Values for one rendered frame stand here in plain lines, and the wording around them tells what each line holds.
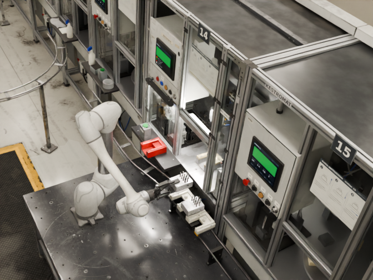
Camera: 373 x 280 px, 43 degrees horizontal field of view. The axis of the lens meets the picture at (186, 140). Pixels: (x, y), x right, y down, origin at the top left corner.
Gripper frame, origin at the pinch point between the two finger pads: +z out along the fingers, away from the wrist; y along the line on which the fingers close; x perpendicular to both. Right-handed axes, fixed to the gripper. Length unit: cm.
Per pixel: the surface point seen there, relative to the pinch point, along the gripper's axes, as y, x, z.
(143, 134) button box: -7, 61, 8
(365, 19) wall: -57, 171, 376
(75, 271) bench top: -30, -9, -77
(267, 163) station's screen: 58, -57, 23
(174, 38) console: 77, 48, 26
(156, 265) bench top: -34, -29, -30
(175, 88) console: 43, 41, 24
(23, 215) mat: -96, 110, -88
